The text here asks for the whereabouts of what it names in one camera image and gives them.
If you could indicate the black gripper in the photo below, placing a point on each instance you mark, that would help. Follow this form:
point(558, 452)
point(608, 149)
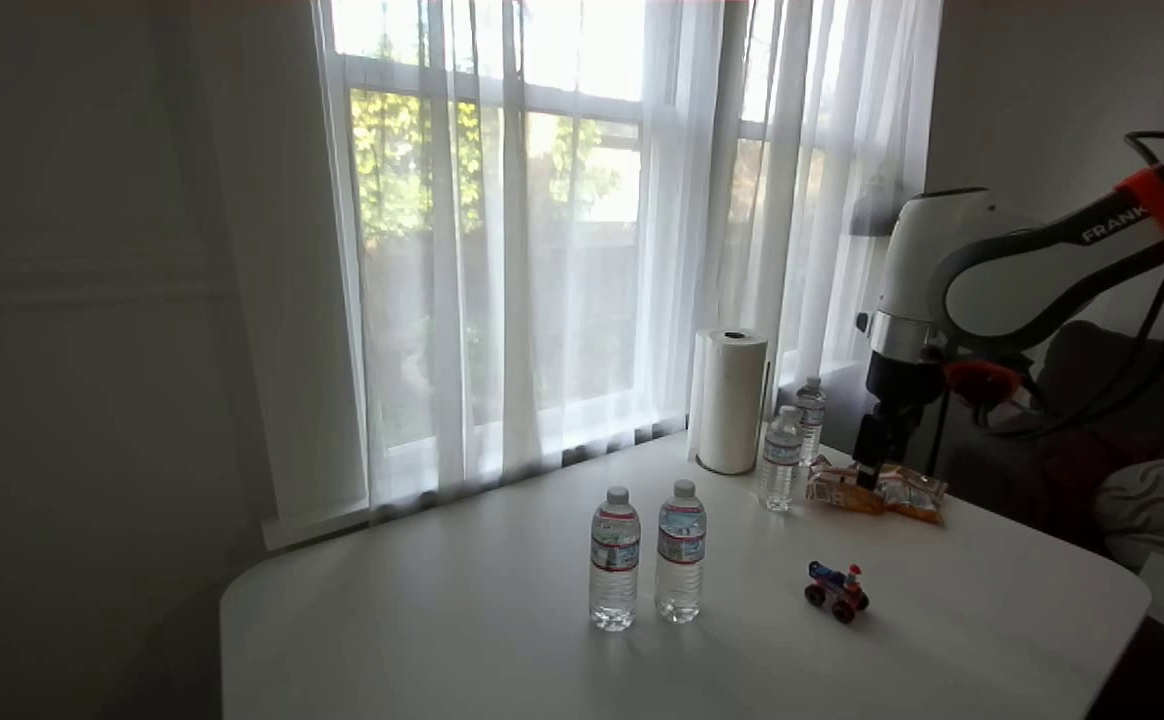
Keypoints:
point(899, 402)

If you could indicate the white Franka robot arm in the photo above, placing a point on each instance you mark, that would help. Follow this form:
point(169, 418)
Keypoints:
point(927, 241)

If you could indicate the purple toy monster truck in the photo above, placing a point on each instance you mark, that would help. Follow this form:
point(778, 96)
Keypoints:
point(831, 596)

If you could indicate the orange snack package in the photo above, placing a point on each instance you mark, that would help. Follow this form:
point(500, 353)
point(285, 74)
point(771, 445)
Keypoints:
point(893, 489)

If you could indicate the clear plastic water bottle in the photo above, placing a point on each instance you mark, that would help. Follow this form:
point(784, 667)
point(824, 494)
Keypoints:
point(809, 412)
point(683, 563)
point(612, 564)
point(781, 460)

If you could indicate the white paper towel roll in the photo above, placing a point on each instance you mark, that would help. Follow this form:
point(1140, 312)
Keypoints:
point(730, 402)

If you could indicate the dark red cushion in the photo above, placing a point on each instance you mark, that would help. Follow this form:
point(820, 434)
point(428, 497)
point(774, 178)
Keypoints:
point(1072, 472)

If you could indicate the dark grey sofa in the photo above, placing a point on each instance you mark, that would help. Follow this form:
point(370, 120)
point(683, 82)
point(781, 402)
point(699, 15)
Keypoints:
point(1113, 374)

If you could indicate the white framed window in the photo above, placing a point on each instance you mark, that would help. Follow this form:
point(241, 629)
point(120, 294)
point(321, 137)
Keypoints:
point(726, 135)

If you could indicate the white sheer curtain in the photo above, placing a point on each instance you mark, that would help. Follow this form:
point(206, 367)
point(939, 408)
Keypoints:
point(566, 267)

